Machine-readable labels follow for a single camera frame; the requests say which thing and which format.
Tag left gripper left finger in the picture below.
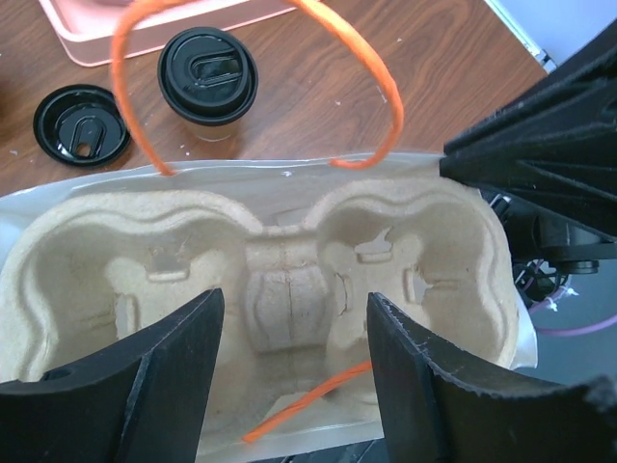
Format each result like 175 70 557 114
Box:
1 288 225 462

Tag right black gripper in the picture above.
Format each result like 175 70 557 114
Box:
440 43 616 299

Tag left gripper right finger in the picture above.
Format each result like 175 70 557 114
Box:
366 293 616 462

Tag paper bag orange handles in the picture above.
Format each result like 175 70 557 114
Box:
0 0 539 459

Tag brown paper cup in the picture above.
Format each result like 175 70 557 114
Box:
184 119 241 143

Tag black cup lid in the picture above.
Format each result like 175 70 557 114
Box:
33 84 131 168
157 27 258 126

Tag pink plastic tray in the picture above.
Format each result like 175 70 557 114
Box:
40 0 294 68

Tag aluminium frame rails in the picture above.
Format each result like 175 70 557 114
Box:
485 0 557 73

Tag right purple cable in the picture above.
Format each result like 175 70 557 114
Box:
527 288 617 339

